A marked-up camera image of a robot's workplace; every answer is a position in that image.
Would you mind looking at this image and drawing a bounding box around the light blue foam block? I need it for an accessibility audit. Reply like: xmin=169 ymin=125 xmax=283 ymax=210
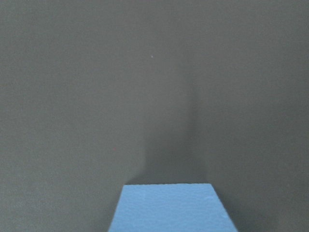
xmin=109 ymin=184 xmax=237 ymax=232

